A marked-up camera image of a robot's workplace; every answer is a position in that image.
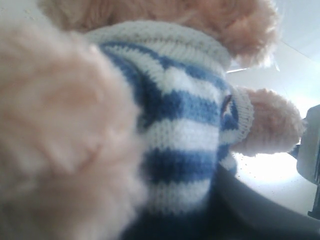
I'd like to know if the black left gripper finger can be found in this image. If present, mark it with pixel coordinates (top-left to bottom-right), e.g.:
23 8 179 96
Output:
121 166 320 240

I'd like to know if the teddy bear striped sweater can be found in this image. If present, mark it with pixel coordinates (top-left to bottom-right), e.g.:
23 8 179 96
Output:
0 0 307 240

